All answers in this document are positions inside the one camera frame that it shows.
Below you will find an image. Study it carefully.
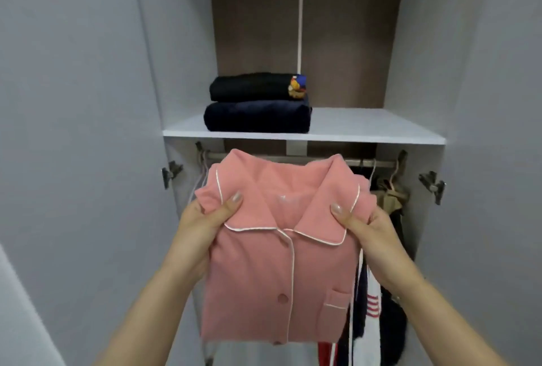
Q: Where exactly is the person's left hand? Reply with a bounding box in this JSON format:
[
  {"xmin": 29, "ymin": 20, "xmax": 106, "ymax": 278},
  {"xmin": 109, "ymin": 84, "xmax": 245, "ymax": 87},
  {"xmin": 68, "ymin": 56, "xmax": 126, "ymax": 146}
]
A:
[{"xmin": 161, "ymin": 191, "xmax": 243, "ymax": 286}]

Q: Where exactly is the person's right hand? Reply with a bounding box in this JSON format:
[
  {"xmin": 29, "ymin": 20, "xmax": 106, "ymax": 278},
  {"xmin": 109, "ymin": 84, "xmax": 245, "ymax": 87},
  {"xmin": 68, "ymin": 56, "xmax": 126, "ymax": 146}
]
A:
[{"xmin": 330, "ymin": 203, "xmax": 426, "ymax": 294}]

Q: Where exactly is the pink pajama shirt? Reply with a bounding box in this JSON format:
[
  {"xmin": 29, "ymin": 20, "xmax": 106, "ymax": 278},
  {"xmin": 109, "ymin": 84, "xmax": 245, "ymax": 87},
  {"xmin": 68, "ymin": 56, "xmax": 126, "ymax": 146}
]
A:
[{"xmin": 194, "ymin": 149, "xmax": 378, "ymax": 345}]

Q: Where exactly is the person's right forearm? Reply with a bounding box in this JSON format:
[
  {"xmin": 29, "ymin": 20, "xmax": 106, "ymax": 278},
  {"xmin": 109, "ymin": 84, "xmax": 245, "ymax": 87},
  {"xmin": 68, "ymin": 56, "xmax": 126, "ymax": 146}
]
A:
[{"xmin": 392, "ymin": 278, "xmax": 511, "ymax": 366}]

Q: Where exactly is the person's left forearm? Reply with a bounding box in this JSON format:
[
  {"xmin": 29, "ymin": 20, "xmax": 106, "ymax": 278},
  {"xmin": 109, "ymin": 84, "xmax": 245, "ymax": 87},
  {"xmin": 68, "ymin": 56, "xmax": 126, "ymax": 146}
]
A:
[{"xmin": 94, "ymin": 263, "xmax": 208, "ymax": 366}]

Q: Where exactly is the beige clothes hanger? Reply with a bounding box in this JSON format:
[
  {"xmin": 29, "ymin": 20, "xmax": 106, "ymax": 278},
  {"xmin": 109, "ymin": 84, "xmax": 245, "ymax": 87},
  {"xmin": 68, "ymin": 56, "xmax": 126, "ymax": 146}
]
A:
[{"xmin": 373, "ymin": 158, "xmax": 410, "ymax": 212}]

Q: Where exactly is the metal door hinge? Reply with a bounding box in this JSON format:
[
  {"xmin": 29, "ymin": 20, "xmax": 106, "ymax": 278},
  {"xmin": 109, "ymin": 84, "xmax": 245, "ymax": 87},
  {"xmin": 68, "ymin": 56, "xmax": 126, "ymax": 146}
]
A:
[
  {"xmin": 161, "ymin": 161, "xmax": 184, "ymax": 190},
  {"xmin": 418, "ymin": 171, "xmax": 447, "ymax": 206}
]

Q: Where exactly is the white wardrobe shelf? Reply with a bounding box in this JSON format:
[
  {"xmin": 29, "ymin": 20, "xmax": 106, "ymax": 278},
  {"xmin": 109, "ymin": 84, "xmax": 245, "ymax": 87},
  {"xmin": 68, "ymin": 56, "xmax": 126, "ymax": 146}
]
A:
[{"xmin": 163, "ymin": 108, "xmax": 446, "ymax": 145}]

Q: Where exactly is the folded navy blue garment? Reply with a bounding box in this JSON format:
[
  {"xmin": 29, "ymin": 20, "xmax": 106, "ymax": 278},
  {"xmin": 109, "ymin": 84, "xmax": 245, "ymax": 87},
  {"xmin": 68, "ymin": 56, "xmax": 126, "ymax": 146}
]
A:
[{"xmin": 203, "ymin": 99, "xmax": 313, "ymax": 134}]

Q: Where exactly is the dark navy hanging garment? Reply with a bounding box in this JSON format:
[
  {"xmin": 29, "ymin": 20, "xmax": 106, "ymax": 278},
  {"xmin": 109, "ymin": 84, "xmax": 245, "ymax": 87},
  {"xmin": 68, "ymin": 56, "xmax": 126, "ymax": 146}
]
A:
[{"xmin": 379, "ymin": 207, "xmax": 410, "ymax": 366}]

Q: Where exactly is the white striped hanging garment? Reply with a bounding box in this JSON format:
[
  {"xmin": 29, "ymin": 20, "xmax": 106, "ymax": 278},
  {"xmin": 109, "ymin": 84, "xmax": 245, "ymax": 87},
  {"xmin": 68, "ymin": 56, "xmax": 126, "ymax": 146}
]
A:
[{"xmin": 347, "ymin": 249, "xmax": 384, "ymax": 366}]

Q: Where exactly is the folded black garment with patch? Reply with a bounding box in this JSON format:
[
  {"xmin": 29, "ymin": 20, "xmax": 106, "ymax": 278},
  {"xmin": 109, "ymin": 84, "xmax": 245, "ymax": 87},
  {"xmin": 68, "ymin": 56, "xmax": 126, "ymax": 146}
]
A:
[{"xmin": 209, "ymin": 72, "xmax": 309, "ymax": 102}]

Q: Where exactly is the grey wardrobe door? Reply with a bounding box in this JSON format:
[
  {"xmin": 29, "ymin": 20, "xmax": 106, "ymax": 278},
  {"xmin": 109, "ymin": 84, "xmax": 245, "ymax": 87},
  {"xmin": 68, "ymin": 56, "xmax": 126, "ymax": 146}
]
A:
[
  {"xmin": 0, "ymin": 0, "xmax": 200, "ymax": 366},
  {"xmin": 413, "ymin": 0, "xmax": 542, "ymax": 366}
]

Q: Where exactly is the wooden clothes rail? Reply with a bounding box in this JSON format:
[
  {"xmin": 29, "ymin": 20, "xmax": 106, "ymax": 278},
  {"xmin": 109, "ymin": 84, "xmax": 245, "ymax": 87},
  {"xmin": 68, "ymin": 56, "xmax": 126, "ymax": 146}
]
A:
[{"xmin": 199, "ymin": 151, "xmax": 403, "ymax": 168}]

